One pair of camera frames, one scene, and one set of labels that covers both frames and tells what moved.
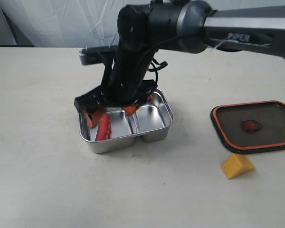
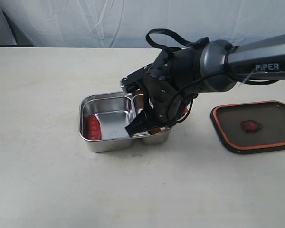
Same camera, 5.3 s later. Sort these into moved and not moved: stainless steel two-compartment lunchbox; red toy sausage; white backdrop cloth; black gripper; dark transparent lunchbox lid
Moved: black gripper; red toy sausage
Not moved: stainless steel two-compartment lunchbox; dark transparent lunchbox lid; white backdrop cloth
